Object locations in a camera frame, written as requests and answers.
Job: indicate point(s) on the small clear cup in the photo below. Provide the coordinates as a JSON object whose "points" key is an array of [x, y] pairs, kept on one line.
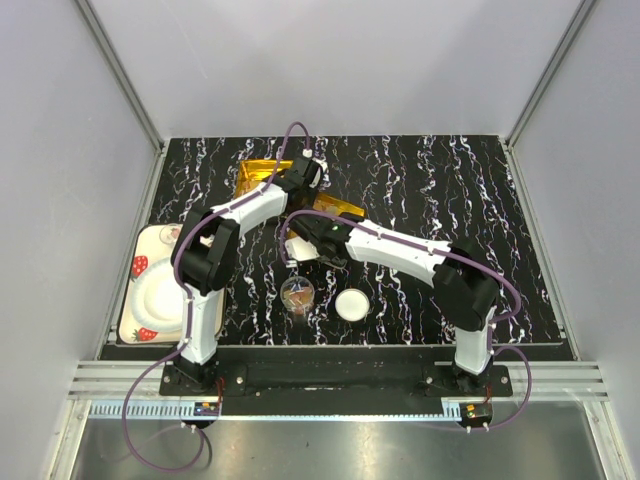
{"points": [[169, 234]]}

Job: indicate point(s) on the black marble pattern mat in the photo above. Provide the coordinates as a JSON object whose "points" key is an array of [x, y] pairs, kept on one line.
{"points": [[445, 187]]}

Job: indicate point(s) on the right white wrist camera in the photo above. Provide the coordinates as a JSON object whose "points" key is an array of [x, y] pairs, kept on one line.
{"points": [[299, 250]]}

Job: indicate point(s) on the aluminium rail base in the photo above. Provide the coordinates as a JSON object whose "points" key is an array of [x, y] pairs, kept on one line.
{"points": [[552, 382]]}

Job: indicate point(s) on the aluminium frame post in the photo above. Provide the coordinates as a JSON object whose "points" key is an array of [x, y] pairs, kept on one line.
{"points": [[567, 40], [104, 44]]}

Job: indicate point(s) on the gold tin with lollipops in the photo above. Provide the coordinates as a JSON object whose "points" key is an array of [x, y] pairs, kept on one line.
{"points": [[252, 173]]}

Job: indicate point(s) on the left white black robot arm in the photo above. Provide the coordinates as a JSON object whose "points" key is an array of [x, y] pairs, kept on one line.
{"points": [[205, 257]]}

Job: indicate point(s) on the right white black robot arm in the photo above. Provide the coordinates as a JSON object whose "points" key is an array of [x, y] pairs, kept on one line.
{"points": [[462, 289]]}

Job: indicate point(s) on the gold tin with gummies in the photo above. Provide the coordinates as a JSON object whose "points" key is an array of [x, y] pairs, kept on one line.
{"points": [[329, 204]]}

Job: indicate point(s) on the right aluminium frame post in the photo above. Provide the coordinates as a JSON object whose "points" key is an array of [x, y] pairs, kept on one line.
{"points": [[567, 40]]}

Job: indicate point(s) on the white jar lid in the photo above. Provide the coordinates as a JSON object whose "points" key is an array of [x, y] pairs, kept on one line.
{"points": [[352, 305]]}

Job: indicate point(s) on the strawberry pattern tray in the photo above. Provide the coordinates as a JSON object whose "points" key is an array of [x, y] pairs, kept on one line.
{"points": [[148, 250]]}

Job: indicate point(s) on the left aluminium frame post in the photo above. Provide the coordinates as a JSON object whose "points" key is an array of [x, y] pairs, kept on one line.
{"points": [[104, 44]]}

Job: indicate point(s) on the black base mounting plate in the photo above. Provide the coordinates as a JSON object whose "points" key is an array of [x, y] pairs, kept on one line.
{"points": [[325, 382]]}

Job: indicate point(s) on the white paper plate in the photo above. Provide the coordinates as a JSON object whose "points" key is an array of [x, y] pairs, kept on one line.
{"points": [[157, 300]]}

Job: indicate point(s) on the clear plastic jar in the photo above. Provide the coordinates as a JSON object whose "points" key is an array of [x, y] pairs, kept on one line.
{"points": [[297, 295]]}

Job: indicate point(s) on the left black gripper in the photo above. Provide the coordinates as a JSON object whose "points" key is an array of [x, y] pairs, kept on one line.
{"points": [[312, 191]]}

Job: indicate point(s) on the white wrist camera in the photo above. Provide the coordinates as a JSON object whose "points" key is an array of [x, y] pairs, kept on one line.
{"points": [[299, 250], [316, 170]]}

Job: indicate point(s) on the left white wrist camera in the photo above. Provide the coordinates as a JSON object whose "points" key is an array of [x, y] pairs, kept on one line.
{"points": [[316, 170]]}

